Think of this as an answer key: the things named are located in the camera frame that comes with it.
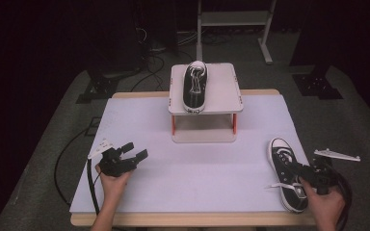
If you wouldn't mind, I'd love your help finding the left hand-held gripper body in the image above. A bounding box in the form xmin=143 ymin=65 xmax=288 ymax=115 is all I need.
xmin=87 ymin=138 xmax=140 ymax=178

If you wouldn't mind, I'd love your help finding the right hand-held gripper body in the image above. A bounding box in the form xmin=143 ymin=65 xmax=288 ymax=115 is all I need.
xmin=298 ymin=147 xmax=361 ymax=196

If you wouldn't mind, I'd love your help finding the black canvas sneaker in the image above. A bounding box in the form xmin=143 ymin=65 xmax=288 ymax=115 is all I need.
xmin=264 ymin=137 xmax=310 ymax=214
xmin=181 ymin=60 xmax=209 ymax=115

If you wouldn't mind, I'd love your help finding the white two-tier shoe rack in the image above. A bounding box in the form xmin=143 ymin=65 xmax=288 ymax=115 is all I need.
xmin=168 ymin=62 xmax=245 ymax=144

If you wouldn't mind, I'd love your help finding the person's left hand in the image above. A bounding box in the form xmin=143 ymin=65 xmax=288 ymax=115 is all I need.
xmin=94 ymin=163 xmax=135 ymax=202

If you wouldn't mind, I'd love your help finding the person's right hand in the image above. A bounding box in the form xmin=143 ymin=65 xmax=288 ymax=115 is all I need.
xmin=298 ymin=176 xmax=347 ymax=226

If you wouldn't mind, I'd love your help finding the white table mat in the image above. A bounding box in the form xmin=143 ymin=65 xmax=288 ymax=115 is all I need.
xmin=68 ymin=94 xmax=316 ymax=215

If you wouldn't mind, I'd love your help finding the black stand base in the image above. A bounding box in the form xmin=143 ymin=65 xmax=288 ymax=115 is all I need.
xmin=75 ymin=62 xmax=144 ymax=105
xmin=290 ymin=62 xmax=345 ymax=101

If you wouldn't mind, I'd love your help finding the wooden table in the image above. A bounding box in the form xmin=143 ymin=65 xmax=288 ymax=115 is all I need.
xmin=69 ymin=89 xmax=319 ymax=228

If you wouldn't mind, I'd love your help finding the white metal stand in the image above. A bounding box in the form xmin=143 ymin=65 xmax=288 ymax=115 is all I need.
xmin=195 ymin=0 xmax=278 ymax=65

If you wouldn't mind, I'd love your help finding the thick black right gripper cable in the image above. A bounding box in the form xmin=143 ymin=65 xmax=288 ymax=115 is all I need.
xmin=331 ymin=167 xmax=354 ymax=231

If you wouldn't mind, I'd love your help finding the thick black gripper cable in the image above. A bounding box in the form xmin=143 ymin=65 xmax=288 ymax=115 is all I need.
xmin=86 ymin=158 xmax=101 ymax=217
xmin=331 ymin=167 xmax=354 ymax=231

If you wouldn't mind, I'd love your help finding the thick black left gripper cable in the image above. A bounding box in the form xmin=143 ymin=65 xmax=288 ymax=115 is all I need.
xmin=86 ymin=158 xmax=101 ymax=217

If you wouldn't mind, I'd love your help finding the black square floor frame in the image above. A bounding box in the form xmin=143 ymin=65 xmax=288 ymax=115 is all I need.
xmin=83 ymin=116 xmax=102 ymax=137

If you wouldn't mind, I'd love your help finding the thin black floor cable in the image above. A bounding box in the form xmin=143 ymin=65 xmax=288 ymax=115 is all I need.
xmin=53 ymin=126 xmax=93 ymax=206

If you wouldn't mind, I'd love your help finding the black floor cable bundle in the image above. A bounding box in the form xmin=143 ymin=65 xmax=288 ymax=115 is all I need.
xmin=128 ymin=27 xmax=168 ymax=93

